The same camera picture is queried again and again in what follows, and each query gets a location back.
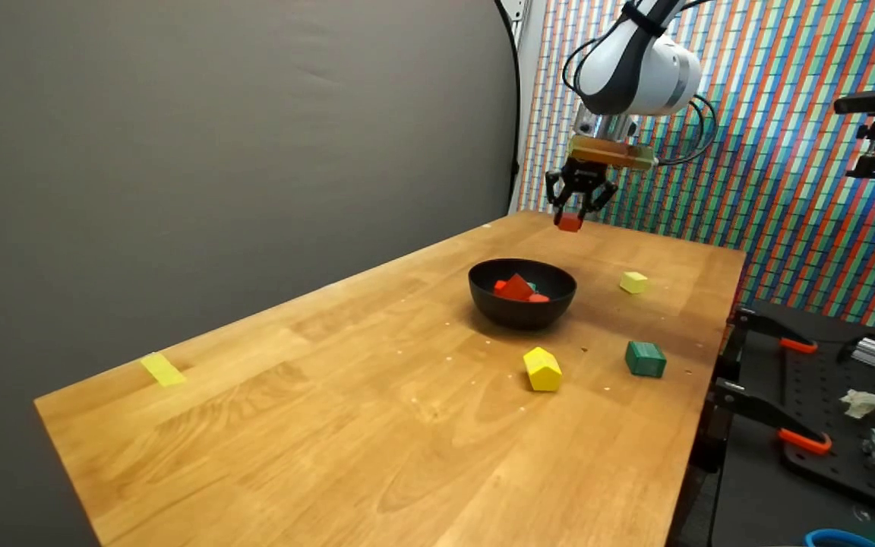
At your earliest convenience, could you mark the black clamp orange handle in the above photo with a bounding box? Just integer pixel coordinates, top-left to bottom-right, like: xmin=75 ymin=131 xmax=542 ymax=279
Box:
xmin=734 ymin=307 xmax=821 ymax=356
xmin=711 ymin=379 xmax=834 ymax=459

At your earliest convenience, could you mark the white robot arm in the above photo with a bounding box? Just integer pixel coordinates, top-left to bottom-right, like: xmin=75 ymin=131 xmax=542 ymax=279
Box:
xmin=546 ymin=0 xmax=702 ymax=232

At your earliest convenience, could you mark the large red block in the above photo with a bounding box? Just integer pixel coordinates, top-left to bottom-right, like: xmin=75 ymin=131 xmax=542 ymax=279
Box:
xmin=493 ymin=273 xmax=546 ymax=305

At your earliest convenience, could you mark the black clamp orange handle near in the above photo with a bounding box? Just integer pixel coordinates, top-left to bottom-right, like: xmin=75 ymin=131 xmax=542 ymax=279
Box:
xmin=711 ymin=379 xmax=834 ymax=459

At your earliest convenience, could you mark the robot cable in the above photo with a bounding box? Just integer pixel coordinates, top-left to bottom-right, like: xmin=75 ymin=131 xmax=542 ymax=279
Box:
xmin=647 ymin=93 xmax=721 ymax=169

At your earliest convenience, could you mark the blue scissors handle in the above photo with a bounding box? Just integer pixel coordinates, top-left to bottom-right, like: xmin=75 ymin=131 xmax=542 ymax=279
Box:
xmin=804 ymin=529 xmax=875 ymax=547

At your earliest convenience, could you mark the large yellow block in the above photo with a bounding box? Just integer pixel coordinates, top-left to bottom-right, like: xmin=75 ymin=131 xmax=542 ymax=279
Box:
xmin=522 ymin=346 xmax=562 ymax=391

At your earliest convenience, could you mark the large green block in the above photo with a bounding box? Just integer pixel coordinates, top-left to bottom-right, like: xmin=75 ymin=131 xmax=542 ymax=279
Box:
xmin=627 ymin=340 xmax=667 ymax=376

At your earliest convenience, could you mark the orange-red block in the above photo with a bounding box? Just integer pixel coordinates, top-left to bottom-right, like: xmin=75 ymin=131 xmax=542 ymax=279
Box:
xmin=557 ymin=213 xmax=584 ymax=232

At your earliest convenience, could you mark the black perforated side table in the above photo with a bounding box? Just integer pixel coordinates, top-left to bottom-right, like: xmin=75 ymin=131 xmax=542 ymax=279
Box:
xmin=670 ymin=305 xmax=875 ymax=547

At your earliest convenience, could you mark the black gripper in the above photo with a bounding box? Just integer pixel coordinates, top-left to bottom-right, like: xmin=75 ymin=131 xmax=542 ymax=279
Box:
xmin=546 ymin=158 xmax=617 ymax=217

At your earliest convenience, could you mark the black bowl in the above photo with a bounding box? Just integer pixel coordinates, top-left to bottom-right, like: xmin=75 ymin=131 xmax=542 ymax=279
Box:
xmin=467 ymin=260 xmax=579 ymax=333

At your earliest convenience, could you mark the black clamp orange handle far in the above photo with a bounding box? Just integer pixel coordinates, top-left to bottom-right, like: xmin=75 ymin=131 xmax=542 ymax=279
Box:
xmin=734 ymin=307 xmax=821 ymax=356

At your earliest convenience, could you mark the pale yellow block far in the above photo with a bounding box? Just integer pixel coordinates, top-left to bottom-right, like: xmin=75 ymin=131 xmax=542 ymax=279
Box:
xmin=617 ymin=270 xmax=650 ymax=295

